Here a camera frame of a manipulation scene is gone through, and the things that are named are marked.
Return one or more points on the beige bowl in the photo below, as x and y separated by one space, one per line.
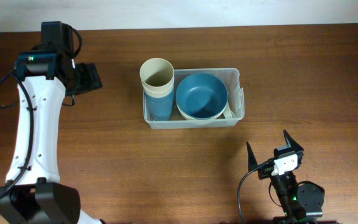
188 117

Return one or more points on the blue cup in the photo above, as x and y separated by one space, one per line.
160 112
164 102

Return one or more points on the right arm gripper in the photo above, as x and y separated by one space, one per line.
299 150

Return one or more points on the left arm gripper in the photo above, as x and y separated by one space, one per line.
92 80

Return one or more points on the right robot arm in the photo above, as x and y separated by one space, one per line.
301 202

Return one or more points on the clear plastic container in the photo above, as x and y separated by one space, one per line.
230 77

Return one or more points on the blue bowl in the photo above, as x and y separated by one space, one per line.
201 95

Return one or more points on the beige cup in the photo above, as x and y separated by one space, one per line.
157 73
158 94

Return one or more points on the white plastic fork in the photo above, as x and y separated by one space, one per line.
228 112

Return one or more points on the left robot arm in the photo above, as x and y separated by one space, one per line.
45 76

